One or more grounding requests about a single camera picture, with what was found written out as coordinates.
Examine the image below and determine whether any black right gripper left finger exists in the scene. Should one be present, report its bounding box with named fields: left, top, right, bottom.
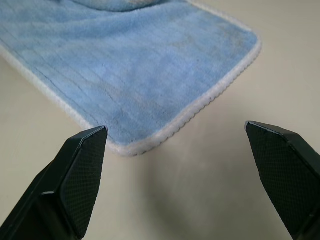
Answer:
left=0, top=125, right=108, bottom=240

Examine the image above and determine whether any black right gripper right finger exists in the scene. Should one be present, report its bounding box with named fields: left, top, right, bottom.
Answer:
left=245, top=120, right=320, bottom=240

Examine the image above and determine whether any light blue cloth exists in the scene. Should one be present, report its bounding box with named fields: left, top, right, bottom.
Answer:
left=0, top=0, right=263, bottom=158

